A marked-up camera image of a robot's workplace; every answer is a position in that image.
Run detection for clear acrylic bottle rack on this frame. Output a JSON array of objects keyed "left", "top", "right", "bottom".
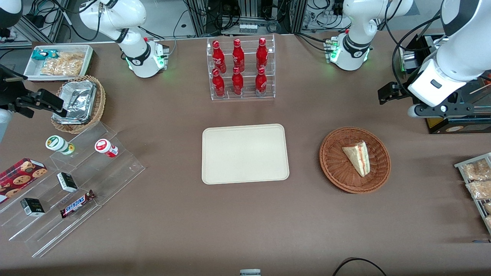
[{"left": 206, "top": 34, "right": 276, "bottom": 101}]

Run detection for clear bag of snacks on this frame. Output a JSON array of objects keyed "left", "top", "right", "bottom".
[
  {"left": 466, "top": 180, "right": 491, "bottom": 200},
  {"left": 461, "top": 159, "right": 491, "bottom": 181}
]

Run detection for black table cable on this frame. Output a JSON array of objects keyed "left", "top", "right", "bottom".
[{"left": 331, "top": 257, "right": 389, "bottom": 276}]

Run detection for red plaid cookie box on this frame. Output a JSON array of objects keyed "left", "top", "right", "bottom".
[{"left": 0, "top": 158, "right": 48, "bottom": 204}]

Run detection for aluminium frame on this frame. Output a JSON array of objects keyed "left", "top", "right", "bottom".
[{"left": 183, "top": 0, "right": 304, "bottom": 37}]

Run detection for beige rectangular tray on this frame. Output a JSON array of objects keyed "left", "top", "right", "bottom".
[{"left": 202, "top": 123, "right": 290, "bottom": 185}]

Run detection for light wicker basket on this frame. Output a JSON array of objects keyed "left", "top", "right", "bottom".
[{"left": 51, "top": 75, "right": 106, "bottom": 134}]

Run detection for brown wicker basket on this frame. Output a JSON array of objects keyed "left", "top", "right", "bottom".
[{"left": 319, "top": 126, "right": 392, "bottom": 194}]

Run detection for teal snack packet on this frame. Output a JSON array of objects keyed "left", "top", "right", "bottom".
[{"left": 31, "top": 49, "right": 59, "bottom": 62}]

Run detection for white plastic bin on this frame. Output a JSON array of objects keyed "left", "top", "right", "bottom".
[{"left": 23, "top": 44, "right": 95, "bottom": 82}]

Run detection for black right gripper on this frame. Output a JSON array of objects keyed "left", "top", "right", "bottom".
[{"left": 0, "top": 64, "right": 68, "bottom": 119}]

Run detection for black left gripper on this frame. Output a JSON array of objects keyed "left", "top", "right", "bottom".
[{"left": 378, "top": 81, "right": 415, "bottom": 105}]

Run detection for red lidded cup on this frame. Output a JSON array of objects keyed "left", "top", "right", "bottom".
[{"left": 94, "top": 138, "right": 119, "bottom": 158}]

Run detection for green lidded cup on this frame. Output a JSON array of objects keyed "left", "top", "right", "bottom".
[{"left": 45, "top": 135, "right": 76, "bottom": 156}]

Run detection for clear bag of chips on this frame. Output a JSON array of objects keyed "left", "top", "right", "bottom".
[{"left": 40, "top": 51, "right": 86, "bottom": 77}]

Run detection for Snickers bar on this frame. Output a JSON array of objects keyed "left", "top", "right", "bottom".
[{"left": 60, "top": 189, "right": 96, "bottom": 219}]

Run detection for wrapped triangular sandwich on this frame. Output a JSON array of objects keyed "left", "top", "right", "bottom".
[{"left": 341, "top": 141, "right": 371, "bottom": 177}]

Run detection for stacked foil containers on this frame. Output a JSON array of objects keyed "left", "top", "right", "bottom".
[{"left": 52, "top": 79, "right": 97, "bottom": 125}]

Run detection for small black box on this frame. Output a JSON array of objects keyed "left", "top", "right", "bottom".
[
  {"left": 20, "top": 197, "right": 46, "bottom": 217},
  {"left": 56, "top": 172, "right": 79, "bottom": 193}
]

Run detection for white wire snack rack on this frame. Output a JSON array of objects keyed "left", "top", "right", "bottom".
[{"left": 454, "top": 152, "right": 491, "bottom": 235}]

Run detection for red cola bottle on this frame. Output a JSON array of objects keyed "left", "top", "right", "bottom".
[
  {"left": 212, "top": 69, "right": 226, "bottom": 97},
  {"left": 255, "top": 67, "right": 268, "bottom": 97},
  {"left": 231, "top": 67, "right": 244, "bottom": 96},
  {"left": 212, "top": 40, "right": 227, "bottom": 74},
  {"left": 256, "top": 37, "right": 269, "bottom": 71},
  {"left": 232, "top": 38, "right": 246, "bottom": 73}
]

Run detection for clear acrylic stepped shelf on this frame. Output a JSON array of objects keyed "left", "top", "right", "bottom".
[{"left": 0, "top": 121, "right": 146, "bottom": 258}]

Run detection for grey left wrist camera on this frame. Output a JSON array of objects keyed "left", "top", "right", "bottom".
[{"left": 407, "top": 102, "right": 474, "bottom": 118}]

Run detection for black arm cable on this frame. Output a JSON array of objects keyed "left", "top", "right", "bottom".
[{"left": 384, "top": 0, "right": 447, "bottom": 98}]

